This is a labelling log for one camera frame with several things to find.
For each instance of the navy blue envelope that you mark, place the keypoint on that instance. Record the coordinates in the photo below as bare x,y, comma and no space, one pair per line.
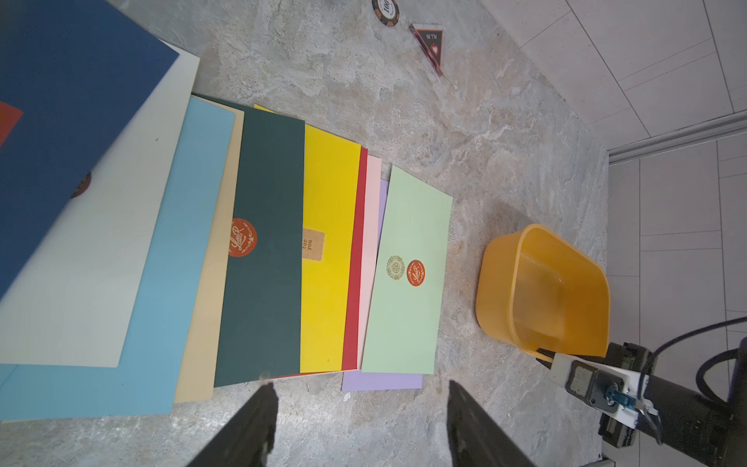
73,75

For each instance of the cream white envelope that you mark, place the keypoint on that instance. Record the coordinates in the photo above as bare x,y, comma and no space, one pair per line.
71,303

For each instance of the yellow plastic storage box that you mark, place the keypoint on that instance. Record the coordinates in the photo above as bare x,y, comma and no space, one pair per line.
539,293

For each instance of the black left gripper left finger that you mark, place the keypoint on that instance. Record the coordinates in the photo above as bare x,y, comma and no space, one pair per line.
248,438

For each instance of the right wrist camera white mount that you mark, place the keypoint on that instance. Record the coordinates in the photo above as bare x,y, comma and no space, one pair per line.
615,392

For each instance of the lavender purple envelope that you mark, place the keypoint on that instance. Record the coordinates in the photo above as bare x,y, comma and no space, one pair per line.
356,381

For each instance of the round poker chip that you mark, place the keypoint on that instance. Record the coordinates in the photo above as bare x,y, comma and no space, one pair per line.
387,11

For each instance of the yellow envelope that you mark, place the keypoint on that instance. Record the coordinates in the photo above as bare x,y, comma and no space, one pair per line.
295,249

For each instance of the pink envelope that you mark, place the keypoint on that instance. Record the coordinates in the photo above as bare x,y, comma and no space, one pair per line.
369,246

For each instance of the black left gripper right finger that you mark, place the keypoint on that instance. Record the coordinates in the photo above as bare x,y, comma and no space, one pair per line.
475,439

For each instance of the light green envelope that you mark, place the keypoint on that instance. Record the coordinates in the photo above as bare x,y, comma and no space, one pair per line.
406,305

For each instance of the light blue envelope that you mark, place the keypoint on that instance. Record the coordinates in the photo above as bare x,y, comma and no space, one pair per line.
146,379

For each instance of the dark green envelope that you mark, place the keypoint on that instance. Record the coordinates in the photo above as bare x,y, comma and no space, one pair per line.
260,336

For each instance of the red envelope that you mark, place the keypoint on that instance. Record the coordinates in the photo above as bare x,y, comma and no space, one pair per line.
353,303

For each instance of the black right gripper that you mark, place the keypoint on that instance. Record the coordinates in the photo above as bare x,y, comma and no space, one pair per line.
703,427

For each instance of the beige tan envelope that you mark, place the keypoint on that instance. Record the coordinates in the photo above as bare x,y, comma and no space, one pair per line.
197,374

